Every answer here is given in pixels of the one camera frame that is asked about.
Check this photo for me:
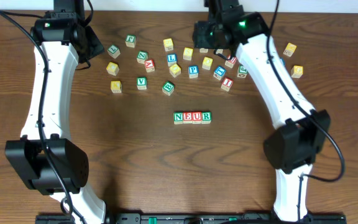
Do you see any red u block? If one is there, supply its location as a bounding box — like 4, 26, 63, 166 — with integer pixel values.
191, 111, 202, 124
225, 57, 237, 68

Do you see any green R block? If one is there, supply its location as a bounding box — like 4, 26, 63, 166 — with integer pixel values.
201, 111, 212, 124

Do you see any green N block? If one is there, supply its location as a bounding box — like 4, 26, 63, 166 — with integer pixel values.
173, 112, 183, 124

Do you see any red E block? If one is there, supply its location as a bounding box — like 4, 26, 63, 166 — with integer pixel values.
183, 112, 193, 124

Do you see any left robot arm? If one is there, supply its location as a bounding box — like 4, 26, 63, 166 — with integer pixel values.
5, 9, 112, 223

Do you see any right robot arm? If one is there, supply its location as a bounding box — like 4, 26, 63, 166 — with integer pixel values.
193, 12, 331, 223

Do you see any blue 2 block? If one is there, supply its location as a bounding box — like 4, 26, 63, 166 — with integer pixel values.
200, 48, 208, 54

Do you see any yellow s block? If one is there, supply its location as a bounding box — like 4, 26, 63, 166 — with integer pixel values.
163, 38, 174, 52
183, 47, 194, 61

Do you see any yellow O block centre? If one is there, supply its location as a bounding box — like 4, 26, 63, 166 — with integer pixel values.
202, 57, 213, 70

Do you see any yellow o block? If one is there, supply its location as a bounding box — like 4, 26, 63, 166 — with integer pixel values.
202, 57, 213, 70
169, 63, 181, 78

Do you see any green L block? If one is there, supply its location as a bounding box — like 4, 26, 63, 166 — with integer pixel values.
108, 45, 121, 58

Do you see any yellow C block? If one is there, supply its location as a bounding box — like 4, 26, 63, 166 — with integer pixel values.
106, 62, 119, 76

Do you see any blue P block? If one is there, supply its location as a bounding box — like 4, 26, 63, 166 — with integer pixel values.
188, 65, 199, 78

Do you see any blue T block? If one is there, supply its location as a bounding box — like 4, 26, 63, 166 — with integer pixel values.
213, 65, 226, 80

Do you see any yellow S block top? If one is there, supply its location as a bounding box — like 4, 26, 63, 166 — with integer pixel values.
163, 38, 174, 52

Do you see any green J block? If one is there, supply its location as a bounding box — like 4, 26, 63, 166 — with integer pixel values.
125, 34, 136, 48

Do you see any blue l block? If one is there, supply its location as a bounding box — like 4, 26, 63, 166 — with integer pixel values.
167, 54, 177, 67
280, 58, 285, 67

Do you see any green e block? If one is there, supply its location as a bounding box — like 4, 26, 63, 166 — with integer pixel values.
237, 65, 249, 78

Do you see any yellow K block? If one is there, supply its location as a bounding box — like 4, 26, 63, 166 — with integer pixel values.
110, 80, 122, 93

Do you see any red I block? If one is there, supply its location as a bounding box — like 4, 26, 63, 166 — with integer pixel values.
221, 77, 234, 91

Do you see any green Z block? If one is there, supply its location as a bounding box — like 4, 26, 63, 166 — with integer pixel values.
136, 51, 149, 64

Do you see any red A block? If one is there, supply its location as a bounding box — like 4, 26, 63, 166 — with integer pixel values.
144, 59, 155, 73

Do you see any green B block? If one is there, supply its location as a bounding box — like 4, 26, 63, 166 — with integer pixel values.
162, 81, 175, 96

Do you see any green V block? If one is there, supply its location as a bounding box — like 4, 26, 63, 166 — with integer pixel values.
136, 77, 147, 90

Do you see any blue L block right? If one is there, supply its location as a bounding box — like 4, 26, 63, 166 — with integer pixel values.
280, 58, 285, 67

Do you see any yellow block top right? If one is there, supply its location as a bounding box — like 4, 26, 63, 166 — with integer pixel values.
283, 42, 297, 57

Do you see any yellow G block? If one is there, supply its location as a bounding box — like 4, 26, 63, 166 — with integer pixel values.
291, 65, 303, 78

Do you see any left black cable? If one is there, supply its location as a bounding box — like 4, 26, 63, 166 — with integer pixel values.
0, 0, 94, 224

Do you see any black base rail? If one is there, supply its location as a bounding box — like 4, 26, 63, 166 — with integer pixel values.
35, 212, 347, 224

